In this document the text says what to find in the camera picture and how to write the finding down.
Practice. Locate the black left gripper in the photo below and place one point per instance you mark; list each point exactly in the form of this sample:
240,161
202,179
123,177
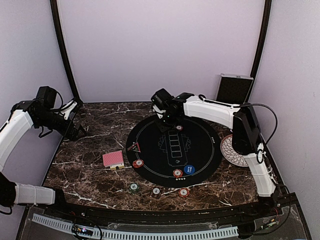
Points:
71,136

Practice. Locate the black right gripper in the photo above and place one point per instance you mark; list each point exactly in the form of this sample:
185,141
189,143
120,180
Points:
164,129

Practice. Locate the red yellow poker chip stack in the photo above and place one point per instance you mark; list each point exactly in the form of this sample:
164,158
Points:
183,192

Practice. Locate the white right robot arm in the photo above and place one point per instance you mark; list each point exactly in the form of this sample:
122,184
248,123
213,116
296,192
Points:
241,119

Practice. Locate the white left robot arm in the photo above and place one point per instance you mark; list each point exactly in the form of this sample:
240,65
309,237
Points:
27,163

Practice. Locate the red backed card deck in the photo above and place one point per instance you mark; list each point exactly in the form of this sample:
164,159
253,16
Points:
113,158

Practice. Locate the round black poker mat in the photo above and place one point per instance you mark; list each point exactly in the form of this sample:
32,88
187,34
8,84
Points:
198,144

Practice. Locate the blue backed card deck box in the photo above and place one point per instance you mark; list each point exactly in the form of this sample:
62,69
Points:
117,166

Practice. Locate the red triangle all-in marker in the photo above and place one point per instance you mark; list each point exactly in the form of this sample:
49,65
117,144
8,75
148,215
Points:
135,147

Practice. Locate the blue small blind button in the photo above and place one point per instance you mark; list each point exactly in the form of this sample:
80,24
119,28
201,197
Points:
189,169

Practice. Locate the aluminium poker case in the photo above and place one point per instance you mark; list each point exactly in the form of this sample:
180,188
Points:
234,88

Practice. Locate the patterned ceramic plate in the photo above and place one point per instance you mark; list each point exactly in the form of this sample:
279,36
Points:
230,154

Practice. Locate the green poker chip stack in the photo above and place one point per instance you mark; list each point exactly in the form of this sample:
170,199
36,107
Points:
134,187

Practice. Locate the black red poker chip stack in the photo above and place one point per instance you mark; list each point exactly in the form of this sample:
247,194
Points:
156,192

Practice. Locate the black left frame post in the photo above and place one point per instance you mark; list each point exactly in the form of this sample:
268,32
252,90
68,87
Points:
63,48

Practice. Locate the white slotted cable duct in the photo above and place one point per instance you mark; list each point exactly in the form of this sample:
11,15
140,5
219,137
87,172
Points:
84,232

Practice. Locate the black corner frame post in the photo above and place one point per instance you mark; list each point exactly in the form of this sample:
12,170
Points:
262,37

